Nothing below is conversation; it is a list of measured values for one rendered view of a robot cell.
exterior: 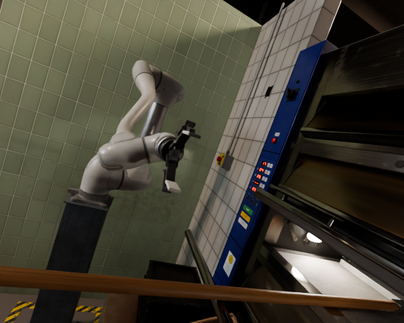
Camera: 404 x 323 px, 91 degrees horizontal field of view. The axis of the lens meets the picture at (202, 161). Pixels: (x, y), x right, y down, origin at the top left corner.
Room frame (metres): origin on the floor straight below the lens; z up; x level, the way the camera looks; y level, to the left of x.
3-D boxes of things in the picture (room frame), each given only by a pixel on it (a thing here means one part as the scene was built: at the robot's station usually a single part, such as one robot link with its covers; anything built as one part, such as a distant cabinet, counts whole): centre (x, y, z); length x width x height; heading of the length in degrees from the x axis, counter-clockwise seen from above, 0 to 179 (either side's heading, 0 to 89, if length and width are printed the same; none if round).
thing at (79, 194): (1.12, 0.55, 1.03); 0.22 x 0.18 x 0.06; 108
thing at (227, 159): (1.45, -0.15, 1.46); 0.10 x 0.07 x 0.10; 20
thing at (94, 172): (1.14, 0.52, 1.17); 0.18 x 0.16 x 0.22; 133
